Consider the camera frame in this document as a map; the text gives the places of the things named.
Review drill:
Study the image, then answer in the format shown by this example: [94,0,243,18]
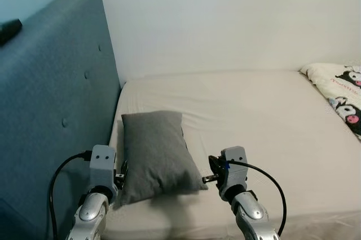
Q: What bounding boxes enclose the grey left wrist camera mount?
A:
[89,145,118,187]

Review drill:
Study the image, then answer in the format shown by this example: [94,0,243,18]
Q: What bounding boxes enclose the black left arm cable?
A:
[49,150,94,240]

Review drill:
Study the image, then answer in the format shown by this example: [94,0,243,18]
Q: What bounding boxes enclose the black remote control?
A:
[0,19,23,46]

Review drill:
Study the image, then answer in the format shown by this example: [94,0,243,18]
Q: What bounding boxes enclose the beige sheeted mattress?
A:
[102,70,361,240]

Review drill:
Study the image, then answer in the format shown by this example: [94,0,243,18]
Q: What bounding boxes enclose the grey fabric pillow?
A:
[120,110,208,206]

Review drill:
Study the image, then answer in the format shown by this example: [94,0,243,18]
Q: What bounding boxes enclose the blue fabric bed headboard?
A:
[0,0,122,240]

